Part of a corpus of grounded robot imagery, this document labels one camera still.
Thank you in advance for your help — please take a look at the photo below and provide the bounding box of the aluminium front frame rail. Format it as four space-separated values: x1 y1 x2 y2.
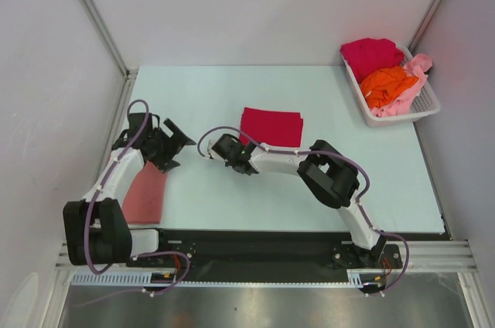
55 241 477 273

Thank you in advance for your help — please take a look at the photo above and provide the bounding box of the right aluminium side rail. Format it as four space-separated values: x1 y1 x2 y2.
413 121 453 241

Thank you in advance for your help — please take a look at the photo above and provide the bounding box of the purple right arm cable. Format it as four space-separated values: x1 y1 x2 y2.
196 125 411 298

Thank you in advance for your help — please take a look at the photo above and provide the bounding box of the aluminium side rail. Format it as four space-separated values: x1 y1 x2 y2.
413 121 453 241
82 70 137 203

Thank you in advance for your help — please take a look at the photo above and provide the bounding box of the white slotted cable duct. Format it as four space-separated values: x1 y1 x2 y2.
70 272 384 289

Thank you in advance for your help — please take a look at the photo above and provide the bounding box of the crimson red t-shirt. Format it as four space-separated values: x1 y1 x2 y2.
240 108 304 148

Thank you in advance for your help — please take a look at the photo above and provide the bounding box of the orange t-shirt in basket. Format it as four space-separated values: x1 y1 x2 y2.
360 66 419 109

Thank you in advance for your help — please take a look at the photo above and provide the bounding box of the left aluminium side rail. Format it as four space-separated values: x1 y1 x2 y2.
82 70 137 203

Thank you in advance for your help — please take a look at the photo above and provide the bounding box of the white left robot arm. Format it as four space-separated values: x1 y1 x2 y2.
63 113 196 267

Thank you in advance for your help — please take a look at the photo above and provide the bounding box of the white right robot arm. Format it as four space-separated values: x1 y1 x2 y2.
207 134 386 267

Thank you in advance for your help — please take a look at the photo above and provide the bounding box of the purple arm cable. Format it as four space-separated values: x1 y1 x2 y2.
196 125 411 298
75 99 193 308

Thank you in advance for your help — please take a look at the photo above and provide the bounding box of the folded salmon pink t-shirt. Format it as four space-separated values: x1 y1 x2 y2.
122 162 167 225

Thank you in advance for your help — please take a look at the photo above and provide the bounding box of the light pink t-shirt in basket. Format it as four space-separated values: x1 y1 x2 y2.
369 53 433 118

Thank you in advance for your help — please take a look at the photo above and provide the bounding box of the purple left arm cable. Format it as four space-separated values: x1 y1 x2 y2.
75 99 193 308

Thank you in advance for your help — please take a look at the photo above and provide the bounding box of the crimson t-shirt in basket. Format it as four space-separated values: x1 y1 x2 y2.
340 38 405 84

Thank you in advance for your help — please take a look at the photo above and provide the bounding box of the left aluminium corner post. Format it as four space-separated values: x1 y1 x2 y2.
79 0 129 79

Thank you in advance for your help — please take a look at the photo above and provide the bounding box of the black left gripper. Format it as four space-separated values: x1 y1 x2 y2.
147 119 195 173

